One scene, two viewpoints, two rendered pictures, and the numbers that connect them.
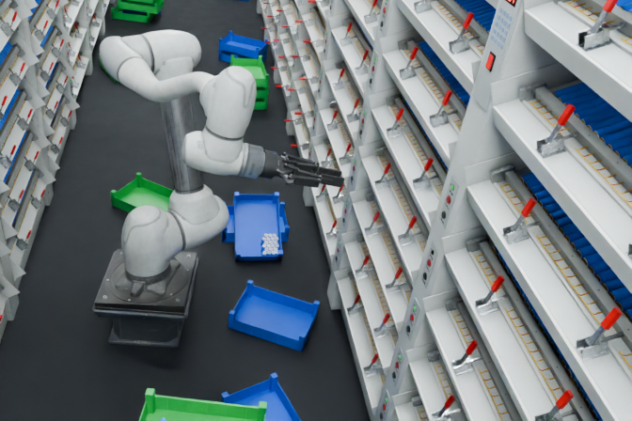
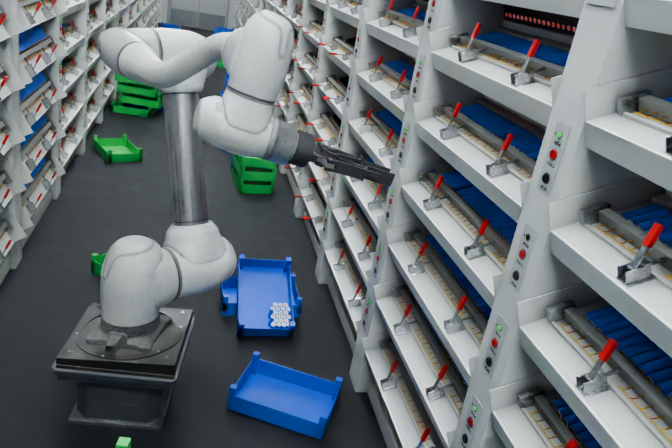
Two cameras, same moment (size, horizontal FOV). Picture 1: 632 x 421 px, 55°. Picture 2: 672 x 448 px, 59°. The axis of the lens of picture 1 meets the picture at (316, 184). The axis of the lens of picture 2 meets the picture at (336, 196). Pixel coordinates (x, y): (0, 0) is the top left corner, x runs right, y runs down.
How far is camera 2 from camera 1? 0.54 m
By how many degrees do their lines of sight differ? 14
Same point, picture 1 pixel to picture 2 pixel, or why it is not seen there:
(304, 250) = (319, 327)
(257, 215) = (264, 284)
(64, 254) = (25, 319)
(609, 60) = not seen: outside the picture
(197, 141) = (216, 103)
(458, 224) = (570, 182)
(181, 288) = (172, 345)
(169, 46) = (182, 42)
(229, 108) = (260, 55)
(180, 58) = not seen: hidden behind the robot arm
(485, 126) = (614, 27)
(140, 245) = (124, 281)
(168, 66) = not seen: hidden behind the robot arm
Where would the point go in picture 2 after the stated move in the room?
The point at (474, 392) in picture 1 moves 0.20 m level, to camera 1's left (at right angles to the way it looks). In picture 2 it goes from (620, 417) to (482, 393)
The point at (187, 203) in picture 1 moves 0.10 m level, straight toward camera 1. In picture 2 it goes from (188, 236) to (187, 252)
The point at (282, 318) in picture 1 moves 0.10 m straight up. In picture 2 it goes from (295, 399) to (300, 373)
